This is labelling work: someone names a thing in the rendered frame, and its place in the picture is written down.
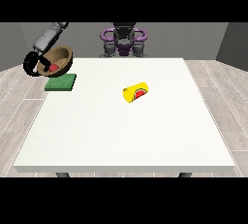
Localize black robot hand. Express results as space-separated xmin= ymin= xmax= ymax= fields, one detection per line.
xmin=22 ymin=49 xmax=52 ymax=78

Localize brown wooden bowl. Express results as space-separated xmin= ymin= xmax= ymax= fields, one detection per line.
xmin=36 ymin=46 xmax=74 ymax=77

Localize small red ball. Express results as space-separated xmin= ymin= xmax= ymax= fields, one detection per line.
xmin=48 ymin=63 xmax=60 ymax=73

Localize green square pad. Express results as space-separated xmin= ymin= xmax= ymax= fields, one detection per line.
xmin=44 ymin=73 xmax=78 ymax=92

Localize yellow cup with melon print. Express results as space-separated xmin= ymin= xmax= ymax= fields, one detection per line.
xmin=122 ymin=81 xmax=149 ymax=104

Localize grey robot trunk purple rings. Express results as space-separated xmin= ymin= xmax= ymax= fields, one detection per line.
xmin=99 ymin=22 xmax=150 ymax=59

